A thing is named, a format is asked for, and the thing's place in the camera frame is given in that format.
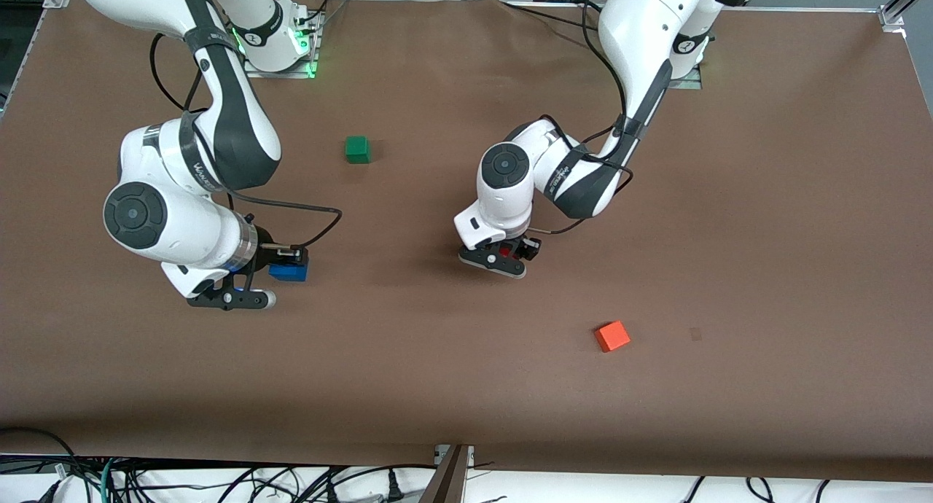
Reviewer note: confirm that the aluminium corner profile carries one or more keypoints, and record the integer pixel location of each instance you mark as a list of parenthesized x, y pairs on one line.
[(893, 13)]

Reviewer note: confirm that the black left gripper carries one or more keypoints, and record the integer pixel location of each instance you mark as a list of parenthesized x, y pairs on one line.
[(526, 248)]

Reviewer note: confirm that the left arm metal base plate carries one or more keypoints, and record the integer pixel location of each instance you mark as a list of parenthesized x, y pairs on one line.
[(689, 84)]

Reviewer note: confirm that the black power plug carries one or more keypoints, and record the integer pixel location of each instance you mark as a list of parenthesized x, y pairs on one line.
[(394, 486)]

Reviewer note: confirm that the green wooden block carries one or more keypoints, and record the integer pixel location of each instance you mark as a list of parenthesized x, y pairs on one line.
[(357, 150)]

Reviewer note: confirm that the red wooden block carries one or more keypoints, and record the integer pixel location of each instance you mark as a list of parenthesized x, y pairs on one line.
[(508, 253)]

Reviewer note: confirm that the dark metal strut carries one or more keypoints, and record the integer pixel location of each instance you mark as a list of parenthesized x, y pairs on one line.
[(448, 486)]

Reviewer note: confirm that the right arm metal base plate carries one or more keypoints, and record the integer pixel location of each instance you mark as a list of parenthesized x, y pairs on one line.
[(291, 71)]

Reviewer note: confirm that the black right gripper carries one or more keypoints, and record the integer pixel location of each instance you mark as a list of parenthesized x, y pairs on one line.
[(266, 248)]

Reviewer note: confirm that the blue wooden block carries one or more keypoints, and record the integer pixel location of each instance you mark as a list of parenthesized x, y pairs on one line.
[(291, 273)]

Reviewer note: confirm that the silver metal bracket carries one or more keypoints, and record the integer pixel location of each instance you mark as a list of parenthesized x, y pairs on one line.
[(440, 455)]

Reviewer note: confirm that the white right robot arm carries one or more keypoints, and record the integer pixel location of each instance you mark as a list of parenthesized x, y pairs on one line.
[(160, 219)]

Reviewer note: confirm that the orange wooden block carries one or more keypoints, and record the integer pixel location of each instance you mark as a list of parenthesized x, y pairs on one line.
[(612, 336)]

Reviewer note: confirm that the brown table cover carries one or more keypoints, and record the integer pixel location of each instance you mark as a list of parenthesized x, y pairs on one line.
[(437, 379)]

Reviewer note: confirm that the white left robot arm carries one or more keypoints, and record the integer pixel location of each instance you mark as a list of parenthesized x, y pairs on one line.
[(641, 36)]

